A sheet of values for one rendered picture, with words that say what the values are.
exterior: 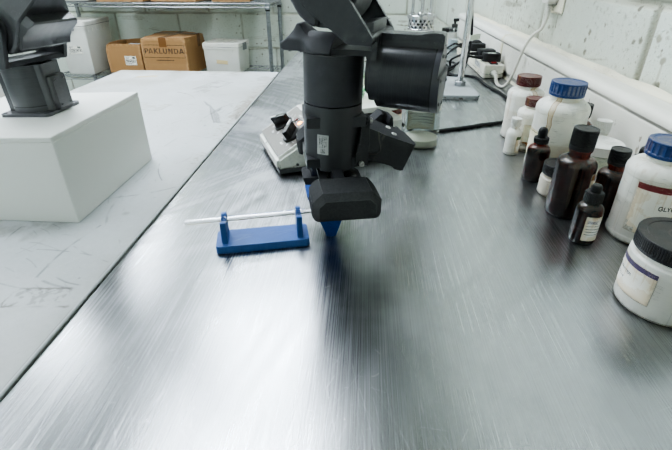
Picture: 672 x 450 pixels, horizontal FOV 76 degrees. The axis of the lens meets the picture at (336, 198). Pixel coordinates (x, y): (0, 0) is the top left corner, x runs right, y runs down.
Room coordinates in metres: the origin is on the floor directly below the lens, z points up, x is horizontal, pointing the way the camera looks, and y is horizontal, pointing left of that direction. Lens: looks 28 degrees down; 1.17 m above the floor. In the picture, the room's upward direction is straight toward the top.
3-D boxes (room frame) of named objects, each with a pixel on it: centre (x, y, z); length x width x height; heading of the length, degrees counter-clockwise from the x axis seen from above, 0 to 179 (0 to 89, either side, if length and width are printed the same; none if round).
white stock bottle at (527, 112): (0.68, -0.32, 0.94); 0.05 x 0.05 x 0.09
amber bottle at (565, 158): (0.47, -0.29, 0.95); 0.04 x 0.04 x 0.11
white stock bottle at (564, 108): (0.61, -0.33, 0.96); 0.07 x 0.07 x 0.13
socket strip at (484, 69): (1.39, -0.45, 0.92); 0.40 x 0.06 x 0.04; 176
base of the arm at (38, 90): (0.55, 0.38, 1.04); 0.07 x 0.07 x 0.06; 85
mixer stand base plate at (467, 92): (1.09, -0.19, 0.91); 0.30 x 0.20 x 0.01; 86
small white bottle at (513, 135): (0.66, -0.29, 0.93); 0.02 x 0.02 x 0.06
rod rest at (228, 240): (0.40, 0.08, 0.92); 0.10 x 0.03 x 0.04; 100
